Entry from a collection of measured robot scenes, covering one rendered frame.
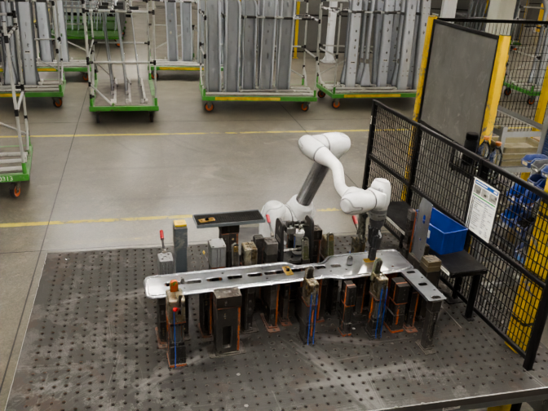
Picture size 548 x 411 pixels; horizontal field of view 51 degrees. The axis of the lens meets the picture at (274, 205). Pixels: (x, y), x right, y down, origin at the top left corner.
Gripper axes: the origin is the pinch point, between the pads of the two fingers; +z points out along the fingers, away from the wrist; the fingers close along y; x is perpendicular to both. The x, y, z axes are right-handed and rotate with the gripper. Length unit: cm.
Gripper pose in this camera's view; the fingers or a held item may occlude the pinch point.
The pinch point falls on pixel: (372, 253)
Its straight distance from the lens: 307.1
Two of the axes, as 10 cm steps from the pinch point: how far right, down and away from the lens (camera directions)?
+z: -0.5, 9.1, 4.0
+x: 9.6, -0.7, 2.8
